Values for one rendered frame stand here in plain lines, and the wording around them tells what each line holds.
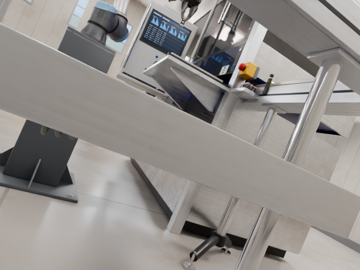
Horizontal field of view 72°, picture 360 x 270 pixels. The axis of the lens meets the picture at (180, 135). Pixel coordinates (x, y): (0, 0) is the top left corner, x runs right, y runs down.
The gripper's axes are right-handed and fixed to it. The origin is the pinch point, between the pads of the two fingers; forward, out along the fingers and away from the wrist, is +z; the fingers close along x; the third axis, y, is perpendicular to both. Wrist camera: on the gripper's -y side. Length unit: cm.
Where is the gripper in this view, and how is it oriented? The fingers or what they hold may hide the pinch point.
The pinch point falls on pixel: (184, 18)
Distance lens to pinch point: 152.9
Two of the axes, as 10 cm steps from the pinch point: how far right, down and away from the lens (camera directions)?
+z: -3.9, 9.2, -0.2
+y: 3.3, 1.2, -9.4
